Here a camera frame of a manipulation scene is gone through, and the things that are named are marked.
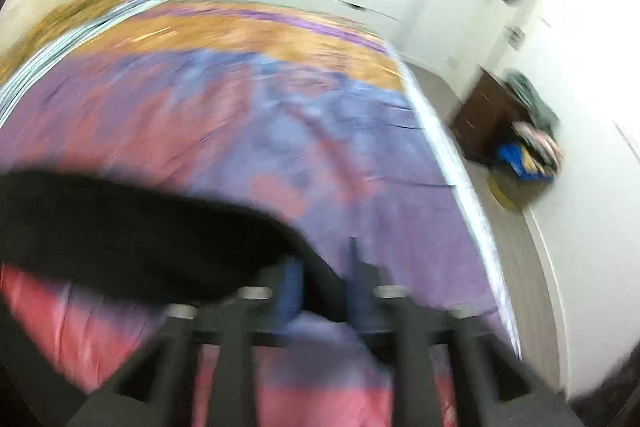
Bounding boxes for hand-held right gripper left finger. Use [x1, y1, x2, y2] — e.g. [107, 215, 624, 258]
[67, 256, 306, 427]

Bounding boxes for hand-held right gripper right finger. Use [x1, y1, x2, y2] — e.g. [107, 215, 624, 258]
[344, 239, 586, 427]

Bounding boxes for black pants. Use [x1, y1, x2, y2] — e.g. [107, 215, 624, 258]
[0, 169, 347, 324]

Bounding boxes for purple pink printed blanket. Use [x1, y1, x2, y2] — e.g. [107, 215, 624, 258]
[0, 0, 518, 427]

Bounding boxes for yellow round object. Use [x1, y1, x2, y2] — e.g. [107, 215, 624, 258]
[489, 174, 531, 210]

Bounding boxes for blue cloth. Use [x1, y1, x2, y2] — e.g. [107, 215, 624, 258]
[495, 143, 556, 182]

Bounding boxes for pink cloth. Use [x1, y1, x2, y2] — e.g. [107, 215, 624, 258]
[514, 121, 565, 172]

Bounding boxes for grey green cloth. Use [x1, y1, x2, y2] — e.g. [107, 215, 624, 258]
[504, 71, 562, 138]

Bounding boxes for orange brown cloth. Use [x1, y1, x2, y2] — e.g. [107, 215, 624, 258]
[0, 0, 135, 80]

